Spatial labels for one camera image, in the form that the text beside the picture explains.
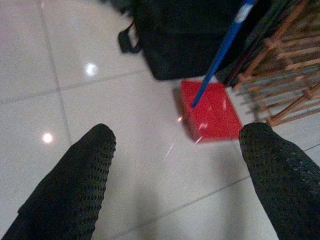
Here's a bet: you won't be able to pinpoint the wooden slatted rack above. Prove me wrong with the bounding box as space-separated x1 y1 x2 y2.
232 0 320 127

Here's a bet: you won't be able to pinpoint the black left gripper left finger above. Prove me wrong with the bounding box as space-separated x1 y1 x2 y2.
0 123 117 240

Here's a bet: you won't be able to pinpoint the black fabric bag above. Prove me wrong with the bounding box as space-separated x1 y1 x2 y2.
117 0 251 81

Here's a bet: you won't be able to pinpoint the dark flat boards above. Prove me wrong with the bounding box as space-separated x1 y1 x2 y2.
216 0 305 87

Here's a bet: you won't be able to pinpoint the blue broom pole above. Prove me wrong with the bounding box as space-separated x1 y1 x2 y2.
191 0 256 109

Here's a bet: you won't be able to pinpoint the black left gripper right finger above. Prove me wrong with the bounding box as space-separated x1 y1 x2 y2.
238 122 320 240

